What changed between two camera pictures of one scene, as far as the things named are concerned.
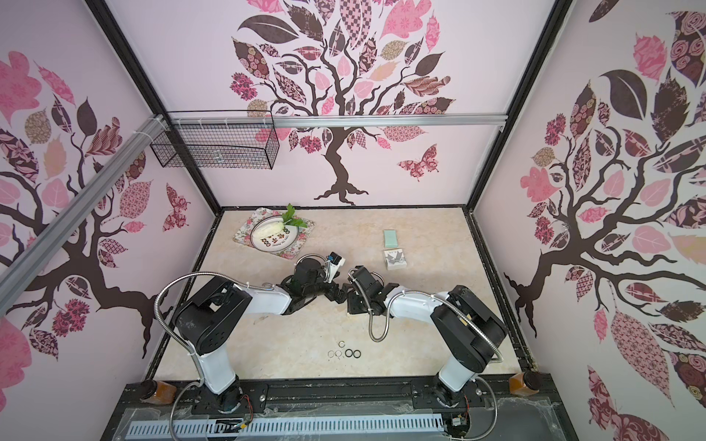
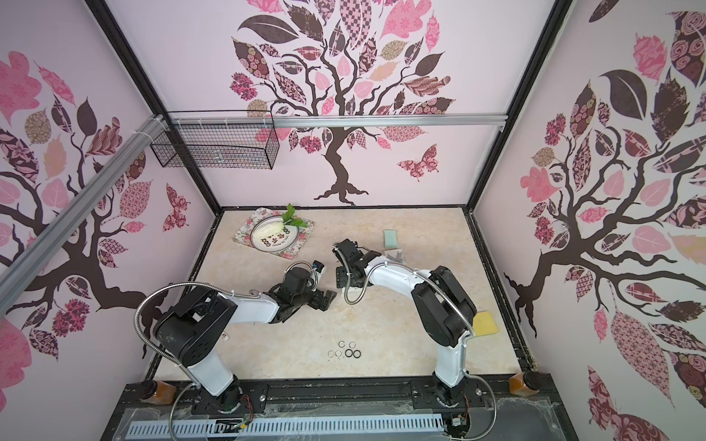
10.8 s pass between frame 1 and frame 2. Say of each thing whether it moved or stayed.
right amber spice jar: stayed
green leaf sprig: stayed
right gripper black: moved
